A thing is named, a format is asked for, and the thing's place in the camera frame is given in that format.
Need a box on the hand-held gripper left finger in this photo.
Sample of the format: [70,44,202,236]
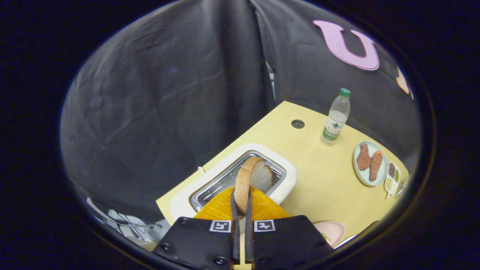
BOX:
[153,186,240,269]

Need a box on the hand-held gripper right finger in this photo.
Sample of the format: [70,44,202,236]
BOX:
[244,186,334,269]

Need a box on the toasted bread slice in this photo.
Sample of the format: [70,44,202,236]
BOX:
[233,156,274,216]

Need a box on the white toaster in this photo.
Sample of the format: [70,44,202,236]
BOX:
[169,143,298,222]

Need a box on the pink round plate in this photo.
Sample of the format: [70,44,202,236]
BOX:
[313,221,345,248]

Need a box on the white plate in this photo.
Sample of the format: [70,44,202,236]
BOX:
[334,235,357,249]

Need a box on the beige jacket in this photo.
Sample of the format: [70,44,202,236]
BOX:
[86,198,169,248]

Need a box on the brown meat patty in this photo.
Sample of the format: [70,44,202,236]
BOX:
[369,150,384,182]
[356,144,371,171]

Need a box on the clear plastic water bottle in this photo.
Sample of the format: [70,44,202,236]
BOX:
[320,88,351,146]

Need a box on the white divided condiment dish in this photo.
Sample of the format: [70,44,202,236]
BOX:
[384,162,401,200]

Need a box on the pale green oval plate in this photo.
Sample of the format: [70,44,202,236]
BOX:
[353,141,389,187]

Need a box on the black backdrop cloth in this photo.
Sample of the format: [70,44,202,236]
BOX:
[60,0,422,225]

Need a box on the wire utensil basket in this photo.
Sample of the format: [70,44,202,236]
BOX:
[396,176,410,198]

